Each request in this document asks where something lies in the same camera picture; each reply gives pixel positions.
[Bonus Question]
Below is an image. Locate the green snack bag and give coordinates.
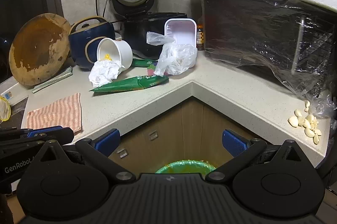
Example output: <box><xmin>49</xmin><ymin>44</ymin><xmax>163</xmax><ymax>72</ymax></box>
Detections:
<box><xmin>91</xmin><ymin>75</ymin><xmax>169</xmax><ymax>93</ymax></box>
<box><xmin>131</xmin><ymin>58</ymin><xmax>158</xmax><ymax>68</ymax></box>

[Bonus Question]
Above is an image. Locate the green lined trash bin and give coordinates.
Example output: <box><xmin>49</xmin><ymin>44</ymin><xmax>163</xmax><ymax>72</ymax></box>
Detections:
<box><xmin>156</xmin><ymin>160</ymin><xmax>216</xmax><ymax>176</ymax></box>

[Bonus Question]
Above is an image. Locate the navy blue electric kettle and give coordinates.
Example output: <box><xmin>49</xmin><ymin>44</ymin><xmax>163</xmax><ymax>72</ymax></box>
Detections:
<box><xmin>68</xmin><ymin>16</ymin><xmax>115</xmax><ymax>69</ymax></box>

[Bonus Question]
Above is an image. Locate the white plastic food tray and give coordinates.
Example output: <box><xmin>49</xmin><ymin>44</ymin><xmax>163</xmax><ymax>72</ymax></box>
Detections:
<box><xmin>164</xmin><ymin>18</ymin><xmax>197</xmax><ymax>47</ymax></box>

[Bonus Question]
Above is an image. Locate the white tissue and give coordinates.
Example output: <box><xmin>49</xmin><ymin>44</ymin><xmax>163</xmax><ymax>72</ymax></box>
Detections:
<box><xmin>88</xmin><ymin>60</ymin><xmax>125</xmax><ymax>88</ymax></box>

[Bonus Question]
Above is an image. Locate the round wooden cutting board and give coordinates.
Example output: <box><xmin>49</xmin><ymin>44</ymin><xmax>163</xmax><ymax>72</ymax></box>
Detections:
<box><xmin>9</xmin><ymin>13</ymin><xmax>71</xmax><ymax>87</ymax></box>

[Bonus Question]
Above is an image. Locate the lower cabinet handle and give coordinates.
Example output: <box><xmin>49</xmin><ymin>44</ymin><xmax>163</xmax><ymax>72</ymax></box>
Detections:
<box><xmin>116</xmin><ymin>148</ymin><xmax>128</xmax><ymax>159</ymax></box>

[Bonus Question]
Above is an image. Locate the pile of garlic cloves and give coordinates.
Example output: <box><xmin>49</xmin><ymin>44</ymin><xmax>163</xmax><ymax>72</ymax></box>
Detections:
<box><xmin>287</xmin><ymin>100</ymin><xmax>322</xmax><ymax>145</ymax></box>

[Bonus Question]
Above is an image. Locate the white paper bowl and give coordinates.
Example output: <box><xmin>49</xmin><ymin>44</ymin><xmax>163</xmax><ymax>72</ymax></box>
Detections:
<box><xmin>96</xmin><ymin>37</ymin><xmax>132</xmax><ymax>71</ymax></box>

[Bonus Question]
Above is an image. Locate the clear plastic bag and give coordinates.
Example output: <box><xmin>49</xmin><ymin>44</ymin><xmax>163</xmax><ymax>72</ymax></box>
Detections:
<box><xmin>146</xmin><ymin>31</ymin><xmax>198</xmax><ymax>76</ymax></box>

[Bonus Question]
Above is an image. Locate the cabinet handle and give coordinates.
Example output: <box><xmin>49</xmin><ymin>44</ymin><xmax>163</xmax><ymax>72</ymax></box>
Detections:
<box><xmin>116</xmin><ymin>148</ymin><xmax>128</xmax><ymax>159</ymax></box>
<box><xmin>148</xmin><ymin>130</ymin><xmax>158</xmax><ymax>141</ymax></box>

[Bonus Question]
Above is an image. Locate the green snack bag front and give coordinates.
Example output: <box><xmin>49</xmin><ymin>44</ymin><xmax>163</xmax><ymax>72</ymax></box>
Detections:
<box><xmin>91</xmin><ymin>75</ymin><xmax>169</xmax><ymax>93</ymax></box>

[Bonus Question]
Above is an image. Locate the sauce jar orange lid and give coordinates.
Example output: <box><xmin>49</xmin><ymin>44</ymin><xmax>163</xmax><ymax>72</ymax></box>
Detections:
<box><xmin>197</xmin><ymin>17</ymin><xmax>205</xmax><ymax>51</ymax></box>

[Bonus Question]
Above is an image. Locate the green patterned mat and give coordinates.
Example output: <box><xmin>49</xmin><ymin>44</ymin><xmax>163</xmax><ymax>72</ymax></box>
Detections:
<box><xmin>32</xmin><ymin>67</ymin><xmax>73</xmax><ymax>93</ymax></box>

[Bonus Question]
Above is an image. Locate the green snack bag rear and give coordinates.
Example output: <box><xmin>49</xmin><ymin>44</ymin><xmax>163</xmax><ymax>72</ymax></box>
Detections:
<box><xmin>131</xmin><ymin>58</ymin><xmax>158</xmax><ymax>68</ymax></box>

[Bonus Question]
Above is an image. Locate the purple eggplant sponge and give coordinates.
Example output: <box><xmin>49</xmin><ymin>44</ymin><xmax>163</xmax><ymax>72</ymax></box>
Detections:
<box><xmin>147</xmin><ymin>64</ymin><xmax>169</xmax><ymax>76</ymax></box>

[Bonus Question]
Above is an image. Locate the pink striped dish cloth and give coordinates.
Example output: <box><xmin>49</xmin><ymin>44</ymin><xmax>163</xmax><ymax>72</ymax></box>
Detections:
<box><xmin>26</xmin><ymin>93</ymin><xmax>82</xmax><ymax>134</ymax></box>

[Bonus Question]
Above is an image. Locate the upper cabinet handle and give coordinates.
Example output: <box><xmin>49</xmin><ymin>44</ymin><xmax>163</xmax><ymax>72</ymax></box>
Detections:
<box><xmin>148</xmin><ymin>130</ymin><xmax>158</xmax><ymax>141</ymax></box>

